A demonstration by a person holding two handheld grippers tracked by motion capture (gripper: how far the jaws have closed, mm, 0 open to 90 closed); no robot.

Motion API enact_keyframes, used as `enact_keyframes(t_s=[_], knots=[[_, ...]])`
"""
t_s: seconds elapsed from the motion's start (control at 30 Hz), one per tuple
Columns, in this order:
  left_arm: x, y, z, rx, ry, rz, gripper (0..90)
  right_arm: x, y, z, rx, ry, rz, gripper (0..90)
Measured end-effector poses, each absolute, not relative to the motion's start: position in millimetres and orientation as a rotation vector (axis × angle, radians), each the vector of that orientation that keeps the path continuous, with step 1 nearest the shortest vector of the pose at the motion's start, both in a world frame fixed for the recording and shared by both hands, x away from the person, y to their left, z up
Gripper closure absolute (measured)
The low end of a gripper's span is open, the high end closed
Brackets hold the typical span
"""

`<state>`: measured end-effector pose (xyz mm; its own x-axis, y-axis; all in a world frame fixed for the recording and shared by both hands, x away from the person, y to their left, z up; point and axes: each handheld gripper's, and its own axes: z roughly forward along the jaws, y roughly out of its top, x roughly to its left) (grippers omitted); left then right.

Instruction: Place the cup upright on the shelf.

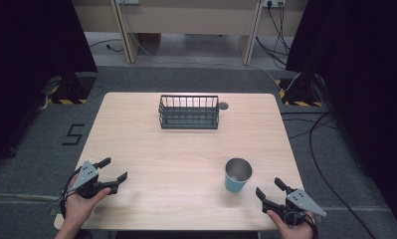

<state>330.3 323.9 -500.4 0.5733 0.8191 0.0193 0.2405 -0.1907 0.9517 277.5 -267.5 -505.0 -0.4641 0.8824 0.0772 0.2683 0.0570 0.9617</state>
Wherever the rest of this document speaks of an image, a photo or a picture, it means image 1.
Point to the black stand base striped tape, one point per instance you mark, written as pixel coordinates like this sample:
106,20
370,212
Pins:
75,89
302,94

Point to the person's left hand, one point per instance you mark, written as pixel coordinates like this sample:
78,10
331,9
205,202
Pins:
78,207

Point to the person's right hand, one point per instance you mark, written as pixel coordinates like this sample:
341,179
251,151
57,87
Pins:
295,232

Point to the blue cup with metal inside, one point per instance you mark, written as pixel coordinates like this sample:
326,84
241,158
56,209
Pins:
236,184

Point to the white wall socket strip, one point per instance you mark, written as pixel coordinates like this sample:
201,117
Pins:
129,1
274,2

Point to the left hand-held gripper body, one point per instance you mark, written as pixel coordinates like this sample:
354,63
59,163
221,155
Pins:
86,176

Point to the black curtain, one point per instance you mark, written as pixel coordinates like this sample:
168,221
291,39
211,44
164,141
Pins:
27,66
361,83

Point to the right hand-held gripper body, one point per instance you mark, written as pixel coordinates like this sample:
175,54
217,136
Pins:
302,200

